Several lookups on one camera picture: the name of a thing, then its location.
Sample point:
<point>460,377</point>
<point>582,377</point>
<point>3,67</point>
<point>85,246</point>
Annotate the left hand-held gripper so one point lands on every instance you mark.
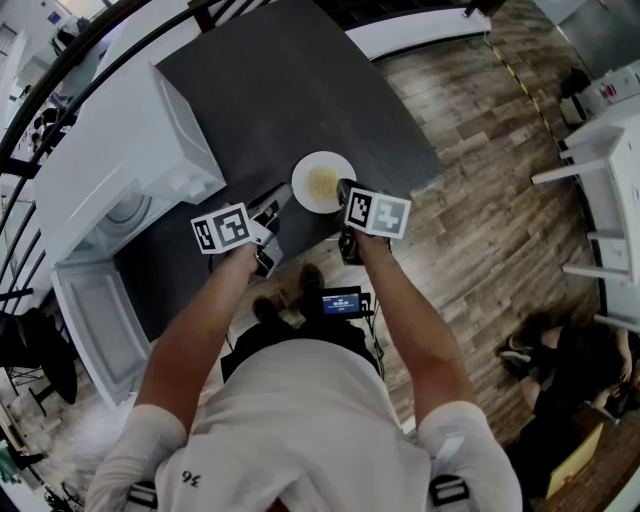
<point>222,227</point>

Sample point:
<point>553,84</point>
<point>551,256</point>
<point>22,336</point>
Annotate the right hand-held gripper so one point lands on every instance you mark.
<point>380,212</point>

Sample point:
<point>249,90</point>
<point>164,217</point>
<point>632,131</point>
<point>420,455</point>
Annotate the pale yellow food portion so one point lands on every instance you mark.
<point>322,181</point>

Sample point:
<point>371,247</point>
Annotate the white round plate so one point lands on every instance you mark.
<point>302,192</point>

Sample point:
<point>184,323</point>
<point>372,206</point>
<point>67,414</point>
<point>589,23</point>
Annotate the white microwave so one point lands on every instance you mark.
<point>125,150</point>

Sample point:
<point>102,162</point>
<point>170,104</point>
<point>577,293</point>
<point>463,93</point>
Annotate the person's right forearm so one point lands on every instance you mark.
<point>410,330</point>

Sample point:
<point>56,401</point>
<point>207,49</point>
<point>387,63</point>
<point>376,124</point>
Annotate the person's left forearm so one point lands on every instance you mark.
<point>195,340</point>

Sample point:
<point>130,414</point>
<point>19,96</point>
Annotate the person's right shoe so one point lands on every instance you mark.
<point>312,280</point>

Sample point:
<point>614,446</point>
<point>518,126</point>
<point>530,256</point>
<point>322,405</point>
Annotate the person's shoe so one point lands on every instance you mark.
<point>312,280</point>
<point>266,308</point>

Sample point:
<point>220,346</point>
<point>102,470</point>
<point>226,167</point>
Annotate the person's left shoe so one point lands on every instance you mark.
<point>266,308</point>

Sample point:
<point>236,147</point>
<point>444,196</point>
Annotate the black device with blue screen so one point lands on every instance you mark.
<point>341,302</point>

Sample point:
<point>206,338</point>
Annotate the person's black trousers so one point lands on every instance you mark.
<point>270,335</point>

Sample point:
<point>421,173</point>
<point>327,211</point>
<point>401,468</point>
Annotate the person in white coat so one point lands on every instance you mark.
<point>310,415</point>

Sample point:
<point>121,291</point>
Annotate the black bag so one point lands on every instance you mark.
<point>575,82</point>

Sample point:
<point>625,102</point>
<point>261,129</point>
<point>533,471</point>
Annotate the black office chair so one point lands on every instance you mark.
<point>55,360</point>

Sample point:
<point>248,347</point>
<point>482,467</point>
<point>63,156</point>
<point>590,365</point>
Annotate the white shelving unit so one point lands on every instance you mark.
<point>620,175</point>

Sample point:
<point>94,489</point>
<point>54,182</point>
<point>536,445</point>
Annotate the white box red print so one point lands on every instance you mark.
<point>610,92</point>

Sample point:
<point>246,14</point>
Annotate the black harness buckle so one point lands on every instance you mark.
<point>142,495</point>
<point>447,490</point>

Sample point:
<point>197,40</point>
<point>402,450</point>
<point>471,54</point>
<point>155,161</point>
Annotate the yellow cardboard box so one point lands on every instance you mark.
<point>575,465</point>

